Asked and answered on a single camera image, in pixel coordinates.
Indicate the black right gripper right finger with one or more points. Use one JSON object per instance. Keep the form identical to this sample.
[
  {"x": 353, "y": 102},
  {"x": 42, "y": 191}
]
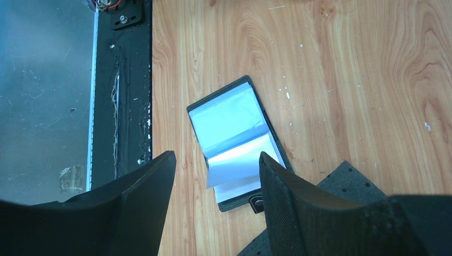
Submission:
[{"x": 303, "y": 219}]

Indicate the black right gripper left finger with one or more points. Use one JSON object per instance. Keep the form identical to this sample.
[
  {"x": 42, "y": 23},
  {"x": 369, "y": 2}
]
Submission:
[{"x": 123, "y": 217}]

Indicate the black card holder wallet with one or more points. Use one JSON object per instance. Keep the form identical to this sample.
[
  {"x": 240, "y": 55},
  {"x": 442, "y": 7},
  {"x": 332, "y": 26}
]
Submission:
[{"x": 233, "y": 128}]

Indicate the dark grey dotted cloth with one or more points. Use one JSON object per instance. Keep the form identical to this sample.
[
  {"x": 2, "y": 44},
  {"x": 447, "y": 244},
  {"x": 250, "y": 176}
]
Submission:
[{"x": 346, "y": 182}]

